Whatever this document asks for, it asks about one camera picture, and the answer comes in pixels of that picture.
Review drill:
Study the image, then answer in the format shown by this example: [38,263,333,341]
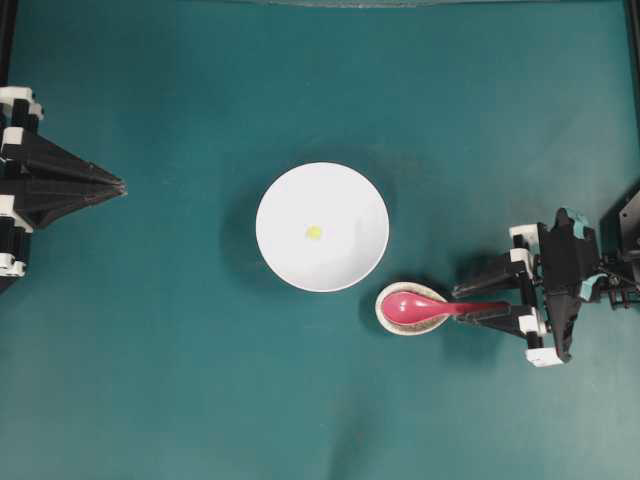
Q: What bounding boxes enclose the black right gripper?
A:
[451,207,604,368]

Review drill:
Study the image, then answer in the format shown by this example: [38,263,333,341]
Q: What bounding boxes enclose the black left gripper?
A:
[1,86,126,291]

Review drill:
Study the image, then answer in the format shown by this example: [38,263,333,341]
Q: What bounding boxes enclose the red plastic spoon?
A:
[381,291,509,325]

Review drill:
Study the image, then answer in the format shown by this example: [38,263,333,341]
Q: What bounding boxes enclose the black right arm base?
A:
[599,181,639,283]

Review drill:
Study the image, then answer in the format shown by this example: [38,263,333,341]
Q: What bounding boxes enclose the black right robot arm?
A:
[451,205,639,367]

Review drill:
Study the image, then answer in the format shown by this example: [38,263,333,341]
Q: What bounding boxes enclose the speckled ceramic spoon rest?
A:
[375,282,450,336]

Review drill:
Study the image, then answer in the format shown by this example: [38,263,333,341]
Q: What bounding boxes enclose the white round bowl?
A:
[255,162,390,293]

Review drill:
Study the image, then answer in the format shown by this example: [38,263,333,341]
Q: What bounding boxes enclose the yellow hexagonal prism block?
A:
[306,226,323,240]

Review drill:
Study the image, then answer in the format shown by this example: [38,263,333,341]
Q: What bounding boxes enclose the black frame post left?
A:
[0,0,18,87]

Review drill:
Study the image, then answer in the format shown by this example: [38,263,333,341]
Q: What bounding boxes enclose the black frame post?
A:
[0,0,18,87]
[622,0,640,189]

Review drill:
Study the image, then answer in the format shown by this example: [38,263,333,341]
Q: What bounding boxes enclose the black frame post right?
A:
[622,0,640,189]

